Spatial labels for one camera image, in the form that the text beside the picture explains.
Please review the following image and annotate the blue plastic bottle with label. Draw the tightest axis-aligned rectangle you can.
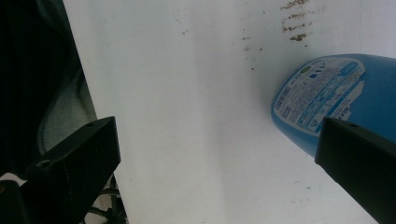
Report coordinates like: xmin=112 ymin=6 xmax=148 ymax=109
xmin=270 ymin=53 xmax=396 ymax=159

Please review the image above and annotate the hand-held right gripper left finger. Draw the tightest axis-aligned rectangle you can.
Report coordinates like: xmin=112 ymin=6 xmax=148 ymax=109
xmin=19 ymin=116 xmax=121 ymax=224

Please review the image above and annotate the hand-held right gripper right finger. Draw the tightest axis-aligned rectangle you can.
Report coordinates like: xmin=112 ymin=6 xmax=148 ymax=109
xmin=314 ymin=117 xmax=396 ymax=224

